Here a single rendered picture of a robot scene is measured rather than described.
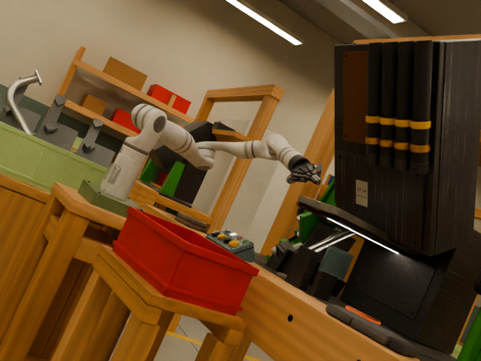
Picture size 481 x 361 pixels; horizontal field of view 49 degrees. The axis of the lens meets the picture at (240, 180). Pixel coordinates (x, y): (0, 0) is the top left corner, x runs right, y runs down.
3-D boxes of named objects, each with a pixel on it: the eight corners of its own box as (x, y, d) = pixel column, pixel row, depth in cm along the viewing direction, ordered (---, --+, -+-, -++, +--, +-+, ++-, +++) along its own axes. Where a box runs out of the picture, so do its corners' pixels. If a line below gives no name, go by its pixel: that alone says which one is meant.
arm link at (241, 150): (258, 141, 215) (258, 161, 212) (199, 147, 224) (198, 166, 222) (250, 133, 206) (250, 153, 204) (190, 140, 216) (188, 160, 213)
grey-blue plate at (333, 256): (311, 295, 136) (332, 246, 137) (305, 292, 138) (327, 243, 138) (334, 304, 141) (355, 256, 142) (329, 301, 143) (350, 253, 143)
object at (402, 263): (415, 342, 137) (466, 223, 138) (336, 298, 162) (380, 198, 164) (452, 355, 147) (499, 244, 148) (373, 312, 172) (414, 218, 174)
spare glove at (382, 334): (422, 361, 106) (427, 349, 106) (399, 355, 99) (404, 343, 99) (346, 318, 121) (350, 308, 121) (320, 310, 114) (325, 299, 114)
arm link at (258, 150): (289, 152, 210) (257, 155, 215) (284, 133, 205) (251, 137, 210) (286, 162, 205) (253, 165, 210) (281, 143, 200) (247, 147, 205)
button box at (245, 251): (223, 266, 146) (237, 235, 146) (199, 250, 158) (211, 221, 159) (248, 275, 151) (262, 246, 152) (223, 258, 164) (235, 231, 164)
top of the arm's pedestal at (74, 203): (68, 211, 157) (74, 199, 157) (49, 191, 184) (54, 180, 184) (159, 245, 173) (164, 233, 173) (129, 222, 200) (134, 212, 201)
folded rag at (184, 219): (192, 226, 190) (195, 218, 191) (206, 233, 185) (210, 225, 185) (173, 219, 183) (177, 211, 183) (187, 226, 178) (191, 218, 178)
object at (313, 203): (335, 220, 127) (340, 208, 127) (295, 205, 140) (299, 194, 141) (424, 265, 149) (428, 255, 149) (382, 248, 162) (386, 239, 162)
